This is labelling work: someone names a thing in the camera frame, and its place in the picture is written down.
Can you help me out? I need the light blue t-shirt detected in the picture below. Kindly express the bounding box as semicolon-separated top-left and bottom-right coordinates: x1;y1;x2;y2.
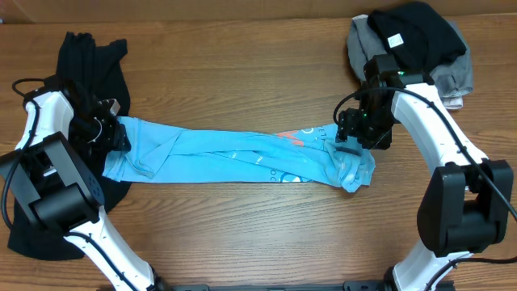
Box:
103;117;376;192

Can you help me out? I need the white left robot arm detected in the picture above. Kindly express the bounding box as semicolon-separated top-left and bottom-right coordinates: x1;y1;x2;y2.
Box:
1;91;167;290

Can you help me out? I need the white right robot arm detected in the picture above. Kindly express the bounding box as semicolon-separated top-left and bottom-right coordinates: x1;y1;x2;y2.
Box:
333;54;516;291

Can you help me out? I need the black garment at left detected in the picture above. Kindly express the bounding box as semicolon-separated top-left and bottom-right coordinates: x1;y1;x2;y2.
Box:
7;32;131;261

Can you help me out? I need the folded grey garment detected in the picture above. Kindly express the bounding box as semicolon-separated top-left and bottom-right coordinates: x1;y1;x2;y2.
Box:
346;15;474;99

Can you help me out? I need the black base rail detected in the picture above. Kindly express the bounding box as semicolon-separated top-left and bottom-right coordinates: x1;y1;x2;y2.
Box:
170;280;389;291

